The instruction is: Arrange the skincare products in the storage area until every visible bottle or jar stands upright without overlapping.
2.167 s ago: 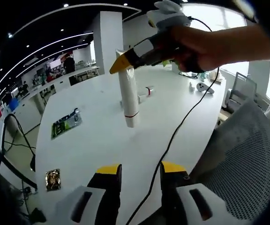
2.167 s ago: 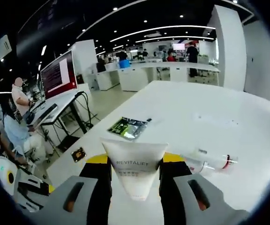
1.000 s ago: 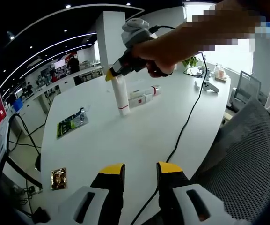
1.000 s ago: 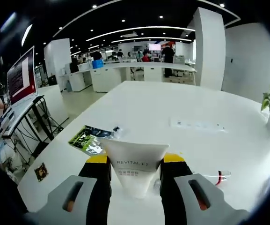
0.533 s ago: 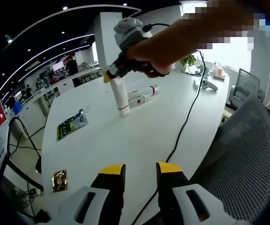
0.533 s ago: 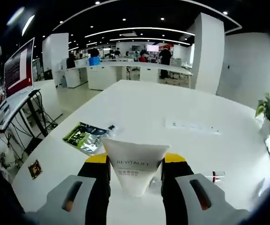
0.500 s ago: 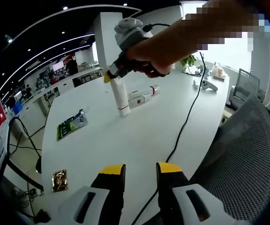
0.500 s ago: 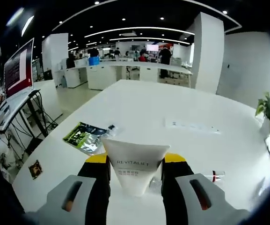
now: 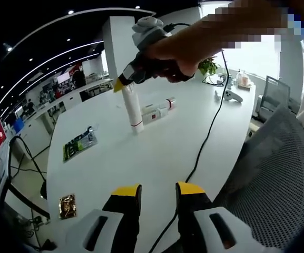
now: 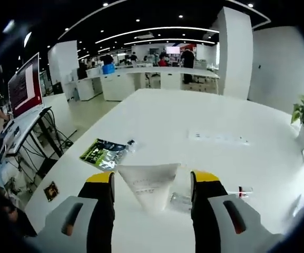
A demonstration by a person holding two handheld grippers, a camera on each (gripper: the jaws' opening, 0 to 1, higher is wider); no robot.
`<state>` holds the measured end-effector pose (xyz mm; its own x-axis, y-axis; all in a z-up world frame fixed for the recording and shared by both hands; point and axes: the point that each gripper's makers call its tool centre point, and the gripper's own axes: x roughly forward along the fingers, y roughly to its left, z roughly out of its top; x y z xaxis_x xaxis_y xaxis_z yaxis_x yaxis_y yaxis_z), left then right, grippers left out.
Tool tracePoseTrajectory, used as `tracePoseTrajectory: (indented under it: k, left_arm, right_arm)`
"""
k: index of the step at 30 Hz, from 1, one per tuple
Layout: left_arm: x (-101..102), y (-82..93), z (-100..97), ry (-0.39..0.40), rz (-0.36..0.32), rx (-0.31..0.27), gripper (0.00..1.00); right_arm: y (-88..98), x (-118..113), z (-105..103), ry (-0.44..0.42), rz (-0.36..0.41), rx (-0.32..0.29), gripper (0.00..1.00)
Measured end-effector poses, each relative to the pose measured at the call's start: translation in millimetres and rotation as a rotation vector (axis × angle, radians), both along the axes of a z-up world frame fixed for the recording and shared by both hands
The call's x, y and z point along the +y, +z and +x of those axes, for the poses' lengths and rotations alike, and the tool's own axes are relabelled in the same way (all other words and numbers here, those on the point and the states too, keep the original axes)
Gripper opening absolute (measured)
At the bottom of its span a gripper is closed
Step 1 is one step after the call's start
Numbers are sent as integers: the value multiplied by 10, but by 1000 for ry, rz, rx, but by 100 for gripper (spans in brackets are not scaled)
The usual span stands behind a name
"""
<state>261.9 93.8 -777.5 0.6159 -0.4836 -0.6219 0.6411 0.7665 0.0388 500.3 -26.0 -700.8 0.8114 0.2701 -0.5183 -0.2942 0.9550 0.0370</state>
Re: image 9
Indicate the gold foil packet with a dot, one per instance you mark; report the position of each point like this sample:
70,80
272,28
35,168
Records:
67,205

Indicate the background wall screen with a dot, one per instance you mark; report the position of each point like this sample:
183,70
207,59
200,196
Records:
63,78

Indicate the clear jar orange contents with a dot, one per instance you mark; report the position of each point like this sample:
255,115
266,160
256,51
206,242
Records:
244,80

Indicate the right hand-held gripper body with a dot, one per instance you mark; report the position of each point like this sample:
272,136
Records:
149,33

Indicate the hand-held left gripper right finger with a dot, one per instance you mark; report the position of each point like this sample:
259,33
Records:
194,226

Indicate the grey mesh office chair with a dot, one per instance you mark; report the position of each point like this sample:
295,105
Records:
270,179

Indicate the white skincare tube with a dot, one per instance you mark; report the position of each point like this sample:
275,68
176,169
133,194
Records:
133,110

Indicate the green potted plant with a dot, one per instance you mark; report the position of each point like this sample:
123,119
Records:
208,66

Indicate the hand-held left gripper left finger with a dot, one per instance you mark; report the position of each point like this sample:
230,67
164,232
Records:
120,224

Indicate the green black packet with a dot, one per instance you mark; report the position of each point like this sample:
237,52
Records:
80,143

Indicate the person's right hand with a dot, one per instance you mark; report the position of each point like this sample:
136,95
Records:
178,50

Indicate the black frame standing desk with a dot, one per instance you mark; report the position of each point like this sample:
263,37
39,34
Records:
9,158

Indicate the white handheld controller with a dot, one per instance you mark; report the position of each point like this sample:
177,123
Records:
232,95

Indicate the long white office counter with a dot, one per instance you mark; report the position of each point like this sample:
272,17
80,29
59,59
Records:
70,97

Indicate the skincare pump bottle red collar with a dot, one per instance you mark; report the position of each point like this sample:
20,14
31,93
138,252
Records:
165,104

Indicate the grey background office chair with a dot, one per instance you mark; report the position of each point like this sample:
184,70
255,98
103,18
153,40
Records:
275,92

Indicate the blue storage box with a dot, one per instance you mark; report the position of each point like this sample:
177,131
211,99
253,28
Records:
19,124

